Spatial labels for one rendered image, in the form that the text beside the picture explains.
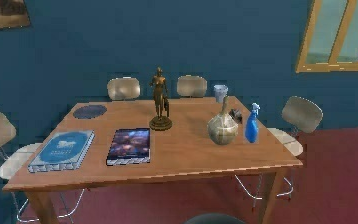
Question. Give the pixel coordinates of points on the wooden dining table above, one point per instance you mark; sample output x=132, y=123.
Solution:
x=183, y=156

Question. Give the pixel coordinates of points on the bronze figure statue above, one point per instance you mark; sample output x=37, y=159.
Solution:
x=159, y=100

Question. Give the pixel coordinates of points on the beige chair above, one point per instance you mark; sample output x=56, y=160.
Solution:
x=7, y=156
x=191, y=86
x=298, y=116
x=123, y=88

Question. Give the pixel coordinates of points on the pale blue cup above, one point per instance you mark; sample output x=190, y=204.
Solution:
x=220, y=92

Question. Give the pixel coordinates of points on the pale round vase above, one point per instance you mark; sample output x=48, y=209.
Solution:
x=222, y=130

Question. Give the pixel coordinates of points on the small black object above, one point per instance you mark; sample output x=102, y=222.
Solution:
x=236, y=115

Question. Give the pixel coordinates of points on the dark purple book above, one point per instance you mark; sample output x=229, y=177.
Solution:
x=129, y=146

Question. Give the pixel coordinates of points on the blue spray bottle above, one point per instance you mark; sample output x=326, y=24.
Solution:
x=252, y=128

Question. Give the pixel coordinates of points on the dark blue round plate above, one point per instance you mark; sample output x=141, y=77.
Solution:
x=89, y=111

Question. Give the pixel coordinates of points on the dark round chair back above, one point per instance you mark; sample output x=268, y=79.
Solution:
x=213, y=220

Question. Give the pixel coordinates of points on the light blue book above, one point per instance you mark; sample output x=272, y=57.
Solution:
x=62, y=150

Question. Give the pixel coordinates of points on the wood framed window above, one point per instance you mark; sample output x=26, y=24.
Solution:
x=337, y=35

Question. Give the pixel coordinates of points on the framed wall picture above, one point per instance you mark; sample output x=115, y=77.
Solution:
x=5, y=13

